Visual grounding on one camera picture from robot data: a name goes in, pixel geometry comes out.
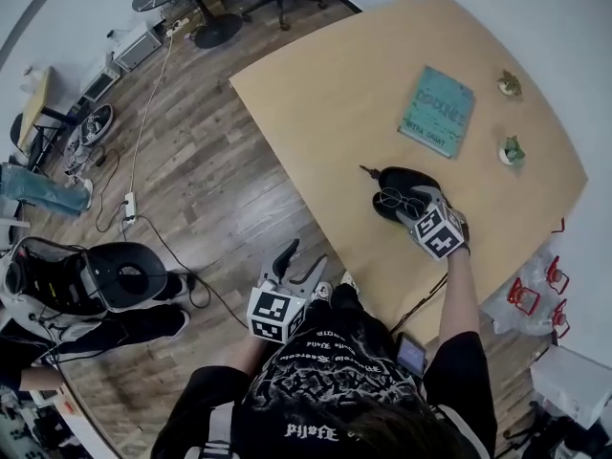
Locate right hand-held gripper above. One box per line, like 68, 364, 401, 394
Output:
394, 184, 469, 263

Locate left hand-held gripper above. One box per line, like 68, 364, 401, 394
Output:
246, 238, 330, 346

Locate wire-rimmed eyeglasses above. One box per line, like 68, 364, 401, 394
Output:
379, 186, 427, 212

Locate black glasses case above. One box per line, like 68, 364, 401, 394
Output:
360, 164, 444, 225

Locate person's left forearm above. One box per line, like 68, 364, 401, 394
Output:
233, 336, 270, 378

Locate person's right forearm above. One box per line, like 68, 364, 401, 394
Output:
436, 248, 482, 354

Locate person's left shoe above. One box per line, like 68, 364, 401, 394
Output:
310, 281, 334, 306

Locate teal book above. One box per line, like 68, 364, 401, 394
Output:
397, 65, 476, 160

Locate small green potted plant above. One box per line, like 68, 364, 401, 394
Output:
497, 135, 527, 168

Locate person's black printed shirt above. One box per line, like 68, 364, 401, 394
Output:
149, 298, 499, 459

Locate black smartphone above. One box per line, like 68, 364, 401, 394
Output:
396, 332, 428, 380

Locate small brown potted plant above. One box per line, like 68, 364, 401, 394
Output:
496, 68, 524, 98

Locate white storage box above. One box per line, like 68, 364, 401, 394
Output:
529, 343, 612, 430

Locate round white floor device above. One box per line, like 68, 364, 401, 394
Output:
66, 103, 115, 163

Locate white device with screen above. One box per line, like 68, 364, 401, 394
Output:
28, 383, 78, 421

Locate white toaster oven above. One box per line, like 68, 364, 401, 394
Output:
80, 61, 122, 105

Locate white box appliance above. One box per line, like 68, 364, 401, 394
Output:
112, 21, 164, 73

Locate black floor cable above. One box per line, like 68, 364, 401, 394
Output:
94, 144, 251, 330

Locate thin black phone cable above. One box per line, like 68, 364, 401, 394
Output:
388, 272, 451, 335

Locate white shoulder strap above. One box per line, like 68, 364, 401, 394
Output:
195, 439, 241, 459

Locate white floor cable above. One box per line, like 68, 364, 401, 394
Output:
128, 35, 174, 200

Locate black frame chair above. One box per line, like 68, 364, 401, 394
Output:
501, 399, 612, 459

